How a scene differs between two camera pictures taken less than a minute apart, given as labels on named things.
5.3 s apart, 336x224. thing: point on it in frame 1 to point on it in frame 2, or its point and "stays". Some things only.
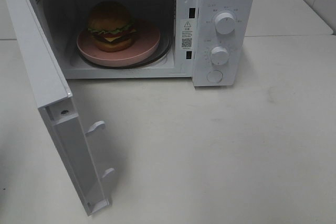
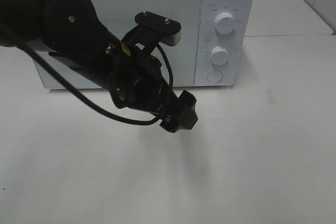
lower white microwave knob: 219,55 stays
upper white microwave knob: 224,23 stays
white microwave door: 56,105 to 118,6
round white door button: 214,76 stays
